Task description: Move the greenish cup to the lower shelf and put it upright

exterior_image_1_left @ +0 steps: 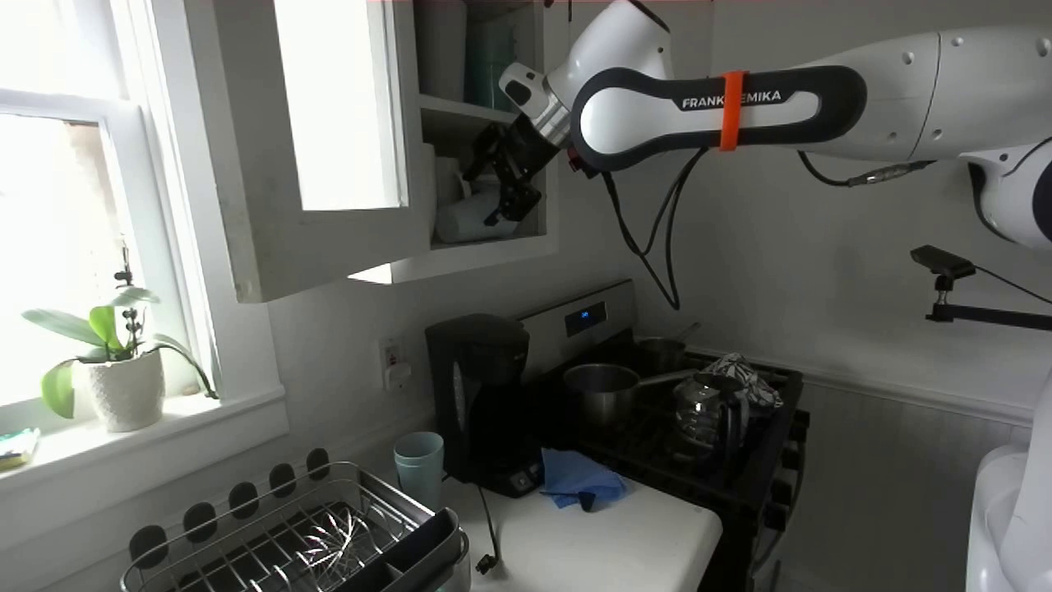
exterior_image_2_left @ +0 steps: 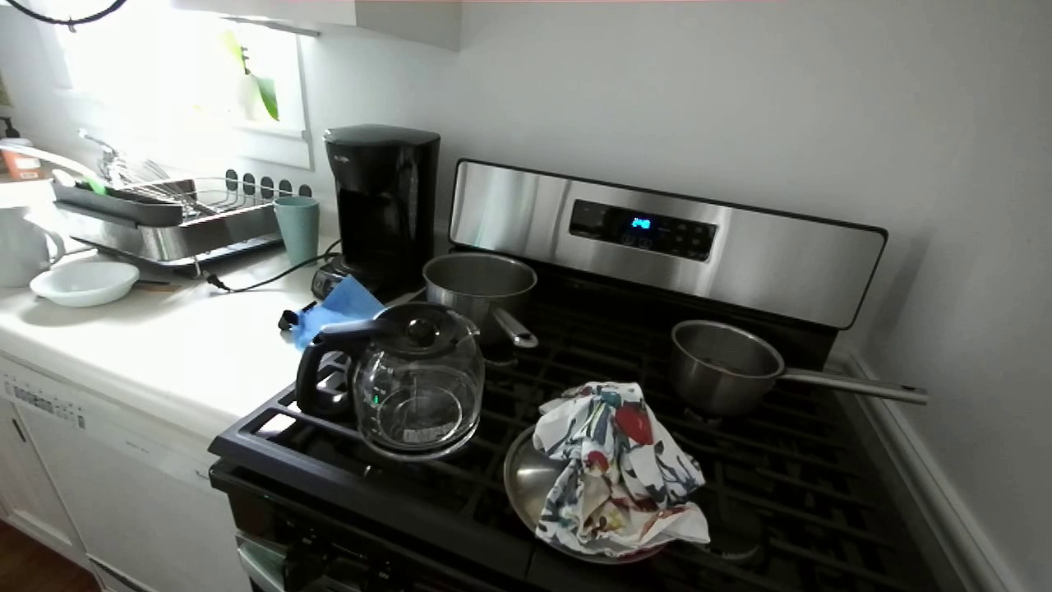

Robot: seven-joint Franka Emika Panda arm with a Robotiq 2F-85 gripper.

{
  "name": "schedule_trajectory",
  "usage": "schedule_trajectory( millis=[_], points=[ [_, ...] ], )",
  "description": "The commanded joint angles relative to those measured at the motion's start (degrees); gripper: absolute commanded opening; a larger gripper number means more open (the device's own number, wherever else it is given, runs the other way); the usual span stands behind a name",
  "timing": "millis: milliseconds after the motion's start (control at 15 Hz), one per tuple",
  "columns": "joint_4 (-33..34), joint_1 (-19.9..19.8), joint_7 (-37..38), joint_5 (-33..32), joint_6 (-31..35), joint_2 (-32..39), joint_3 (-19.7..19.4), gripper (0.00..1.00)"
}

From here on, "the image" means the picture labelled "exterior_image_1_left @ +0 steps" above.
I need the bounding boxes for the short-handled steel saucepan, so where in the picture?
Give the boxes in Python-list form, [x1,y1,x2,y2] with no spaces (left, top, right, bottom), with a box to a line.
[558,357,702,427]

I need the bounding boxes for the blue cloth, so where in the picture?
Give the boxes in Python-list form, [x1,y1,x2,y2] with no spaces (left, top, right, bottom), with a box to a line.
[535,444,631,513]

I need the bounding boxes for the white dishes in cabinet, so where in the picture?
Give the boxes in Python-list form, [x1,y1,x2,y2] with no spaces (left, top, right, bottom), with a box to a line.
[432,152,535,245]

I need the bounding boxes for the glass coffee carafe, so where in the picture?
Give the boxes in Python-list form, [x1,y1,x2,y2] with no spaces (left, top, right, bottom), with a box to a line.
[666,372,751,470]

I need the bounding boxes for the greenish item on windowsill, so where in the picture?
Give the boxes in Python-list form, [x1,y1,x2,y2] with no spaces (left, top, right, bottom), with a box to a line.
[0,423,42,472]

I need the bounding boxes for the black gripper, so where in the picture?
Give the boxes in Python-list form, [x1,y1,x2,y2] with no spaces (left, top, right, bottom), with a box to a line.
[456,110,555,230]

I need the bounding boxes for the black camera stand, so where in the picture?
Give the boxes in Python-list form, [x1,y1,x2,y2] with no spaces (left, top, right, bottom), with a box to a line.
[907,243,1052,335]

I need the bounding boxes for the white framed window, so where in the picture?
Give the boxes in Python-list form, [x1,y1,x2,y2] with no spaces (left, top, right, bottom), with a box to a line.
[0,0,293,497]

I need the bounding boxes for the black and steel stove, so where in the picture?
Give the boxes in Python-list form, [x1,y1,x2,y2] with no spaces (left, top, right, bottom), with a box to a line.
[512,276,814,592]

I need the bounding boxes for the white cabinet door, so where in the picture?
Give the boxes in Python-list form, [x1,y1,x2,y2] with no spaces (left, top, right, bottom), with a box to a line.
[211,0,438,306]

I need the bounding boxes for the black coffee maker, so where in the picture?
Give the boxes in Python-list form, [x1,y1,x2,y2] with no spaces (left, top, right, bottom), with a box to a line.
[425,313,549,501]

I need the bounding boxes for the orchid in white pot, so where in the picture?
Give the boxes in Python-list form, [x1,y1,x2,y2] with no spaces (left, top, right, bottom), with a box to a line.
[20,243,219,434]

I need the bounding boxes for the white wall cabinet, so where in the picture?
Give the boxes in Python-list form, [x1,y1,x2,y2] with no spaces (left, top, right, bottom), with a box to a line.
[176,0,562,306]

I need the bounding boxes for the greenish cup in cabinet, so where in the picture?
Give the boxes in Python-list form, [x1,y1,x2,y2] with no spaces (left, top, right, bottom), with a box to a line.
[465,6,518,109]

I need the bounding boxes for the black power cord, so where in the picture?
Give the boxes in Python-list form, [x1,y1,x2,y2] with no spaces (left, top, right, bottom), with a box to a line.
[470,481,505,579]

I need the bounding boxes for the orange strap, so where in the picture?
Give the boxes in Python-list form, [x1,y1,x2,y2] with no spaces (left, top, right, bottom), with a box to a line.
[716,68,749,155]

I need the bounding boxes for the white strip with dark holes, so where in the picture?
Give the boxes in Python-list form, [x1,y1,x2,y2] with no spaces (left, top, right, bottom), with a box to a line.
[121,439,339,567]

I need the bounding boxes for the metal dish rack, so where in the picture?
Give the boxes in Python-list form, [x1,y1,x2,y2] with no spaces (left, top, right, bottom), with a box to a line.
[114,458,474,592]

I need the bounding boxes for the patterned kitchen towel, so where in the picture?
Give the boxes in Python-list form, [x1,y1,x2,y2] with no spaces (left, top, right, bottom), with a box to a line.
[699,350,789,414]

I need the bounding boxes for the wall outlet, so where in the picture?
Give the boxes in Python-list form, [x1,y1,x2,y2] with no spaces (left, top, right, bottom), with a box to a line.
[373,335,414,390]

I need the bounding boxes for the teal cup beside coffee maker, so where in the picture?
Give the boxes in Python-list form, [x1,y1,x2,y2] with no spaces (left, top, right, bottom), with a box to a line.
[391,427,446,510]

